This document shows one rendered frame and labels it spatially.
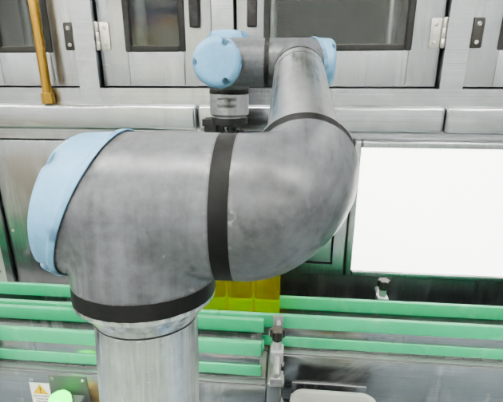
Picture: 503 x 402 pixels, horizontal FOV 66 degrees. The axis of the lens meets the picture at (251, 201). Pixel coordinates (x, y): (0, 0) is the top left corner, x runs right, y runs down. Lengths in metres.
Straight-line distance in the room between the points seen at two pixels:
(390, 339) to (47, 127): 0.93
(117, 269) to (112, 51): 0.79
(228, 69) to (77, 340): 0.62
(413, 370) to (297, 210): 0.75
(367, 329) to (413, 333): 0.09
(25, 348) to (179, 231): 0.76
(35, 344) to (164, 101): 0.60
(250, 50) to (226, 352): 0.56
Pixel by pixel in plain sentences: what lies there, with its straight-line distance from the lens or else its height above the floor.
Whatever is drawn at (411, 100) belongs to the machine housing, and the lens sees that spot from 0.96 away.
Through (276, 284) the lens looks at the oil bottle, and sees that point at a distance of 0.86.
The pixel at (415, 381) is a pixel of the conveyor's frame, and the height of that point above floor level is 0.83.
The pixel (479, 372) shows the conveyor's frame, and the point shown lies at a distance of 1.01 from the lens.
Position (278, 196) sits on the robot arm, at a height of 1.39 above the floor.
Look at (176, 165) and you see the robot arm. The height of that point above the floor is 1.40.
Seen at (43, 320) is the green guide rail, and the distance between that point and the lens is 1.04.
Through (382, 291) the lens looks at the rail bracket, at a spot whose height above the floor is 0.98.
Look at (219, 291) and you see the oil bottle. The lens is 0.88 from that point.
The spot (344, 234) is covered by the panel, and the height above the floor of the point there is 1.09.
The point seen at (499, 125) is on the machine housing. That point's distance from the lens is 1.01.
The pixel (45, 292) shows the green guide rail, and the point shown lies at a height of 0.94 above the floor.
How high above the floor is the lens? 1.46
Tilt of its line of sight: 18 degrees down
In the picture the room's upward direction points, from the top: straight up
